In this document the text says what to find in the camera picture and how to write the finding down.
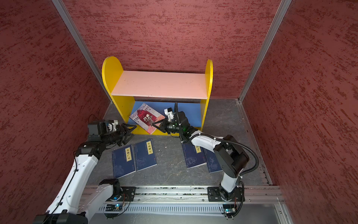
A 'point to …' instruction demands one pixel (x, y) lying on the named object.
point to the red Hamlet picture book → (145, 115)
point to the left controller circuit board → (113, 207)
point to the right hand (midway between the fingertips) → (151, 127)
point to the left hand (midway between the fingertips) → (136, 132)
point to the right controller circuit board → (229, 209)
